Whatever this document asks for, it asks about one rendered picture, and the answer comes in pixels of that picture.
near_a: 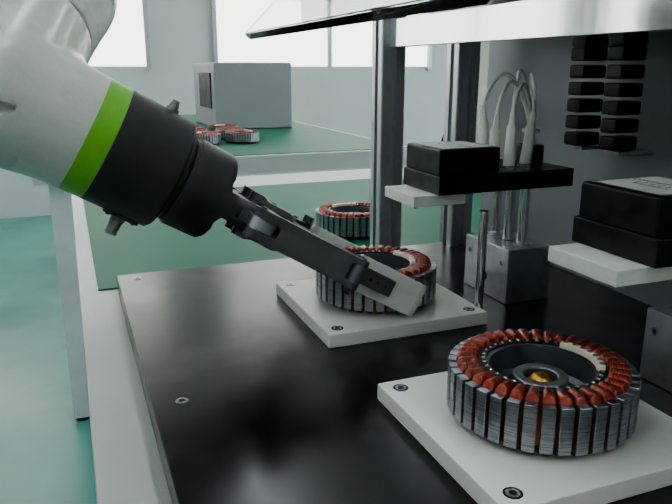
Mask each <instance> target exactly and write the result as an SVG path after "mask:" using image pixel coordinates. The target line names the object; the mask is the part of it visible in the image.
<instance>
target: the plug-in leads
mask: <svg viewBox="0 0 672 504"><path fill-rule="evenodd" d="M520 74H521V76H522V79H523V82H522V83H521V84H519V79H520ZM504 75H506V76H508V77H509V78H510V79H511V80H509V81H508V82H507V83H506V84H505V86H504V88H503V90H502V92H501V94H500V97H499V100H498V103H497V107H496V113H495V116H494V121H493V126H492V128H491V130H490V138H489V121H488V120H487V112H486V102H487V99H488V96H489V94H490V92H491V90H492V88H493V86H494V85H495V83H496V82H497V81H498V80H499V78H501V77H502V76H504ZM512 83H513V84H514V92H513V99H512V107H511V112H510V118H509V124H508V125H507V128H506V138H505V148H504V157H503V165H501V168H508V171H514V170H516V169H517V167H519V168H522V165H531V168H532V166H533V163H541V162H543V154H544V145H541V144H536V139H535V133H539V132H540V129H539V128H536V126H535V120H536V103H537V94H536V82H535V76H534V73H532V72H531V73H530V75H529V83H530V90H529V86H528V82H527V78H526V75H525V73H524V71H523V70H522V69H519V70H518V72H517V74H516V78H515V77H514V76H513V75H512V74H511V73H509V72H502V73H499V74H498V75H497V76H496V77H495V78H494V80H493V81H492V83H491V84H490V86H489V87H488V89H487V91H486V93H485V95H484V98H483V102H482V108H481V115H480V121H479V144H484V145H490V146H495V147H499V145H500V133H501V128H500V115H499V114H500V108H501V104H502V101H503V98H504V95H505V93H506V91H507V89H508V87H509V85H510V84H512ZM523 86H524V88H525V91H526V96H527V98H526V96H525V93H524V91H523V89H522V88H523ZM519 95H520V97H521V100H522V103H523V106H524V110H525V114H526V119H527V125H526V128H522V132H525V133H524V139H523V143H519V144H518V145H517V125H516V113H515V111H516V105H517V101H518V97H519ZM516 147H517V157H516ZM518 161H519V163H518ZM515 162H517V166H516V165H515Z"/></svg>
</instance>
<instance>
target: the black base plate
mask: <svg viewBox="0 0 672 504"><path fill-rule="evenodd" d="M401 248H407V249H413V250H415V251H419V252H420V253H424V254H425V255H427V256H428V257H430V258H431V259H433V260H434V261H435V262H436V264H437V270H436V283H438V284H439V285H441V286H443V287H445V288H446V289H448V290H450V291H452V292H453V293H455V294H457V295H459V296H460V297H462V298H464V299H466V300H467V301H469V302H471V303H473V304H474V300H475V288H474V287H472V286H470V285H468V284H466V283H464V274H465V254H466V245H462V244H458V246H448V245H446V243H442V242H439V243H429V244H419V245H410V246H401ZM312 278H316V271H315V270H313V269H311V268H309V267H307V266H305V265H303V264H301V263H299V262H297V261H296V260H294V259H292V258H284V259H274V260H264V261H255V262H245V263H235V264H226V265H216V266H206V267H197V268H187V269H177V270H168V271H158V272H148V273H138V274H129V275H119V276H117V285H118V294H119V298H120V302H121V306H122V310H123V314H124V318H125V322H126V326H127V329H128V333H129V337H130V341H131V345H132V349H133V353H134V357H135V361H136V365H137V369H138V372H139V376H140V380H141V384H142V388H143V392H144V396H145V400H146V404H147V408H148V412H149V415H150V419H151V423H152V427H153V431H154V435H155V439H156V443H157V447H158V451H159V455H160V458H161V462H162V466H163V470H164V474H165V478H166V482H167V486H168V490H169V494H170V497H171V501H172V504H478V503H477V502H476V501H475V500H474V499H473V498H472V497H471V496H470V495H469V494H468V493H467V492H466V491H465V490H464V489H463V488H462V487H461V486H460V484H459V483H458V482H457V481H456V480H455V479H454V478H453V477H452V476H451V475H450V474H449V473H448V472H447V471H446V470H445V469H444V468H443V467H442V466H441V465H440V464H439V463H438V461H437V460H436V459H435V458H434V457H433V456H432V455H431V454H430V453H429V452H428V451H427V450H426V449H425V448H424V447H423V446H422V445H421V444H420V443H419V442H418V441H417V440H416V439H415V437H414V436H413V435H412V434H411V433H410V432H409V431H408V430H407V429H406V428H405V427H404V426H403V425H402V424H401V423H400V422H399V421H398V420H397V419H396V418H395V417H394V416H393V414H392V413H391V412H390V411H389V410H388V409H387V408H386V407H385V406H384V405H383V404H382V403H381V402H380V401H379V400H378V398H377V393H378V384H379V383H384V382H390V381H395V380H401V379H406V378H412V377H418V376H423V375H429V374H434V373H440V372H445V371H448V357H449V354H450V352H451V350H452V349H453V348H454V347H455V346H456V345H457V344H459V343H460V342H462V341H464V340H467V339H468V338H471V337H474V336H476V335H478V334H484V333H485V332H494V331H496V330H503V331H506V330H507V329H514V330H515V331H518V329H521V328H524V329H527V330H528V332H529V331H531V330H532V329H538V330H540V331H541V337H543V332H544V331H546V330H550V331H553V332H554V334H555V336H556V335H557V333H560V332H563V333H565V334H567V336H569V337H570V336H571V335H576V336H578V337H579V338H580V339H589V340H591V341H592V343H600V344H601V345H602V346H603V347H605V348H610V349H611V350H612V351H614V352H615V353H618V354H619V355H620V356H621V357H624V358H625V359H627V360H628V361H629V362H630V363H629V364H632V365H633V366H634V367H635V368H636V370H637V371H638V372H639V373H640V366H641V358H642V350H643V342H644V334H645V326H646V319H647V311H648V308H649V307H653V306H650V305H648V304H645V303H643V302H640V301H638V300H635V299H633V298H630V297H628V296H626V295H623V294H621V293H618V292H616V291H613V290H611V289H608V288H606V287H603V286H601V285H598V284H596V283H593V282H591V281H588V280H586V279H583V278H581V277H578V276H576V275H573V274H571V273H568V272H566V271H563V270H561V269H559V268H556V267H554V266H551V265H550V273H549V284H548V296H547V298H545V299H538V300H532V301H525V302H518V303H511V304H504V303H502V302H500V301H498V300H496V299H494V298H492V297H491V296H489V295H487V294H485V293H484V299H483V310H485V311H487V324H484V325H477V326H471V327H464V328H458V329H452V330H445V331H439V332H432V333H426V334H419V335H413V336H407V337H400V338H394V339H387V340H381V341H375V342H368V343H362V344H355V345H349V346H342V347H336V348H328V347H327V346H326V345H325V343H324V342H323V341H322V340H321V339H320V338H319V337H318V336H317V335H316V334H315V333H314V332H313V331H312V330H311V329H310V328H309V327H308V326H307V325H306V324H305V323H304V322H303V321H302V319H301V318H300V317H299V316H298V315H297V314H296V313H295V312H294V311H293V310H292V309H291V308H290V307H289V306H288V305H287V304H286V303H285V302H284V301H283V300H282V299H281V298H280V296H279V295H278V294H277V293H276V283H278V282H286V281H295V280H304V279H312ZM640 377H641V376H640ZM641 381H642V383H641V391H640V398H639V399H640V400H642V401H644V402H646V403H647V404H649V405H651V406H653V407H654V408H656V409H658V410H660V411H661V412H663V413H665V414H667V415H668V416H670V417H672V393H671V392H669V391H667V390H665V389H664V388H662V387H660V386H658V385H656V384H654V383H652V382H650V381H649V380H647V379H645V378H643V377H641Z"/></svg>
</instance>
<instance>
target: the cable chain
mask: <svg viewBox="0 0 672 504"><path fill-rule="evenodd" d="M608 44H609V48H608ZM646 44H648V32H647V33H631V34H614V35H597V36H581V37H573V42H572V45H573V46H574V47H575V48H572V53H571V60H572V61H606V60H609V61H643V60H646V56H647V47H646V46H642V45H646ZM605 74H606V75H605ZM644 74H645V65H643V64H609V65H607V67H606V65H571V67H570V78H604V77H606V78H607V79H642V78H644ZM642 91H643V84H642V83H629V82H625V83H606V84H605V85H604V82H570V83H569V87H568V94H569V95H580V96H584V95H602V94H603V93H604V96H605V97H618V98H620V97H641V96H642ZM602 104H603V105H602ZM640 108H641V102H640V101H631V100H611V101H604V102H603V100H602V99H596V98H570V99H568V100H567V111H569V112H600V111H602V114H604V115H614V116H622V115H638V114H640ZM638 126H639V120H638V119H634V118H603V119H601V116H599V115H588V114H586V115H567V116H566V122H565V127H566V128H572V129H597V128H600V131H601V132H606V133H614V134H617V133H636V132H637V131H638ZM564 143H565V144H568V145H570V149H576V150H599V149H601V150H605V152H604V154H608V155H614V156H630V155H647V154H653V150H646V149H636V143H637V137H635V136H627V135H608V136H600V137H599V133H598V132H594V131H567V132H565V133H564ZM598 143H599V144H598Z"/></svg>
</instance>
